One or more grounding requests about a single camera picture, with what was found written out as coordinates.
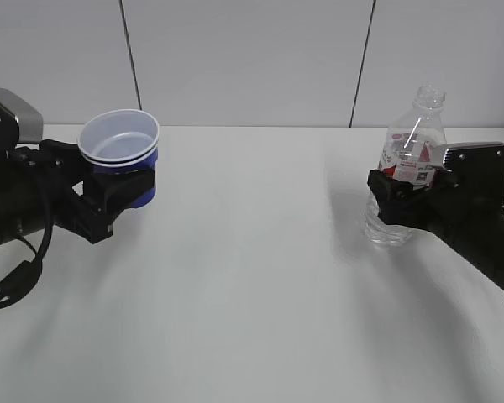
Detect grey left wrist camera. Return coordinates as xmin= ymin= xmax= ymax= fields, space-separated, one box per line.
xmin=0 ymin=87 xmax=44 ymax=144

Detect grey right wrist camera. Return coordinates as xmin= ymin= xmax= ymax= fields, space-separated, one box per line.
xmin=429 ymin=142 xmax=504 ymax=202

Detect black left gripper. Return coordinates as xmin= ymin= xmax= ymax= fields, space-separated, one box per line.
xmin=0 ymin=139 xmax=156 ymax=245

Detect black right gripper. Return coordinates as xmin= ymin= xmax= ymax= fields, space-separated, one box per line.
xmin=367 ymin=170 xmax=504 ymax=237

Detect blue paper cup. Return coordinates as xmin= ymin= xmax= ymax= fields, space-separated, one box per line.
xmin=76 ymin=108 xmax=161 ymax=209

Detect clear water bottle red label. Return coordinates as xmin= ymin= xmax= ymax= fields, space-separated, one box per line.
xmin=364 ymin=85 xmax=446 ymax=247

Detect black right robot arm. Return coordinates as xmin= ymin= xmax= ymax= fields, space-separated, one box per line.
xmin=367 ymin=170 xmax=504 ymax=295

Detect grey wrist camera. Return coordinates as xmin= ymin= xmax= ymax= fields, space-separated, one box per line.
xmin=429 ymin=142 xmax=504 ymax=202
xmin=0 ymin=87 xmax=44 ymax=144

